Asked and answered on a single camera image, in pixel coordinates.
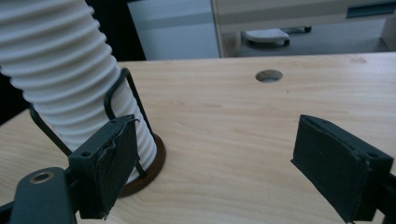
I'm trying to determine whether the black wire cup holder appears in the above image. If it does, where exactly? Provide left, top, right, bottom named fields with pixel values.
left=29, top=67, right=167, bottom=199

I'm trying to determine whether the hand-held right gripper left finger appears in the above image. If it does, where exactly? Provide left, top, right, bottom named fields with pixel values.
left=67, top=114, right=140, bottom=220

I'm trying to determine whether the light wooden desk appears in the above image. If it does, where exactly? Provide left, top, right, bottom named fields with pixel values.
left=210, top=0, right=396, bottom=59

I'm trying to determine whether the white cabinet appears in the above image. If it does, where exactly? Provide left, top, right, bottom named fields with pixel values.
left=127, top=0, right=221, bottom=62

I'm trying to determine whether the stack of white paper cups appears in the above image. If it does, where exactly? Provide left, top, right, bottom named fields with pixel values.
left=0, top=0, right=159, bottom=184

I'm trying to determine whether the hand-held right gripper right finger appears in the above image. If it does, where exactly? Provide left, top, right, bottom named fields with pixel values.
left=290, top=114, right=394, bottom=224

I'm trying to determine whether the white chair base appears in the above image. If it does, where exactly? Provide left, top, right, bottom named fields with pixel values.
left=244, top=25, right=313, bottom=49

